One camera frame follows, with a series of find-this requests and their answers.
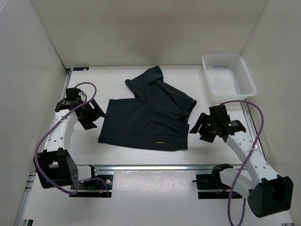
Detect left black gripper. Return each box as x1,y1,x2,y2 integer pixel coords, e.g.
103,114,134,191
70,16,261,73
78,98,107,130

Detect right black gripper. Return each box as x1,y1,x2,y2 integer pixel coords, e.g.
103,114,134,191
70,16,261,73
190,113,218,143

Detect dark navy shorts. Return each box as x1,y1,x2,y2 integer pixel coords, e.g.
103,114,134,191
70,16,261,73
98,66,197,151

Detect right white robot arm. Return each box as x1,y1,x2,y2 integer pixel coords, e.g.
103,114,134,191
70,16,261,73
190,104,293,218

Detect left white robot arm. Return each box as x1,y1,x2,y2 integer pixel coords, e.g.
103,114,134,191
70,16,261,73
33,86,107,192

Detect white plastic mesh basket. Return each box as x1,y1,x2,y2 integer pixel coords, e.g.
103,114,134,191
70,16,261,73
201,53,257,103

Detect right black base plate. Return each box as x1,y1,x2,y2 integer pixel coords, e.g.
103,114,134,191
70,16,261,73
192,163,233,200

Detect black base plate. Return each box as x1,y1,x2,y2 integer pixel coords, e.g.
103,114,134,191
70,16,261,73
192,163,233,200
69,171,114,198

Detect aluminium front rail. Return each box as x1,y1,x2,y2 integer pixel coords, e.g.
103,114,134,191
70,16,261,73
94,163,222,172

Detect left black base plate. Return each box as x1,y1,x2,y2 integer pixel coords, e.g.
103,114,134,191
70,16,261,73
69,171,114,198

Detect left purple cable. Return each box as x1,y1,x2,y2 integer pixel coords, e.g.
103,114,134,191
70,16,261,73
34,81,109,196

